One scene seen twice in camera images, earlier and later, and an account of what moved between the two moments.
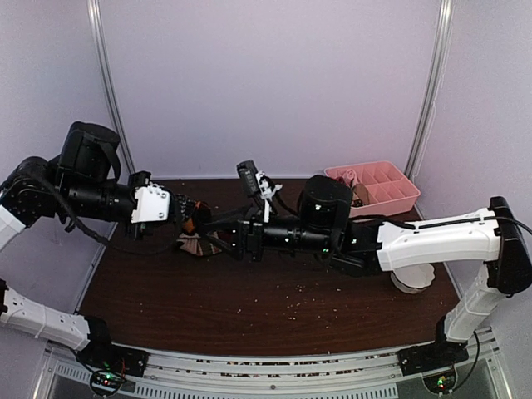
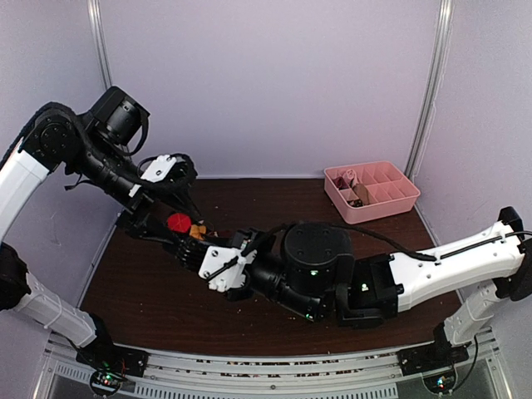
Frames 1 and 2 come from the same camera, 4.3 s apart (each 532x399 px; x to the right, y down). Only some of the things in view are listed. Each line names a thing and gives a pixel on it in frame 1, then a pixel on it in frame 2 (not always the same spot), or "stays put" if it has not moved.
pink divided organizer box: [389, 189] stays put
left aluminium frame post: [98, 27] stays put
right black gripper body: [253, 244] -> [243, 238]
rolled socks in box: [360, 190] stays put
